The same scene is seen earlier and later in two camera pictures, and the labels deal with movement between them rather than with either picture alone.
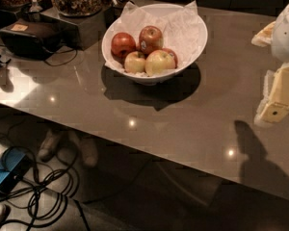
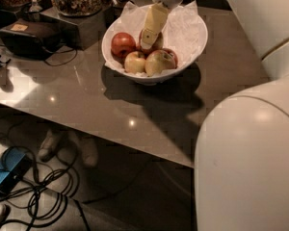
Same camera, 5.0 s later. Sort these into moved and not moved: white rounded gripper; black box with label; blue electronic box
Moved: white rounded gripper
Not moved: blue electronic box; black box with label
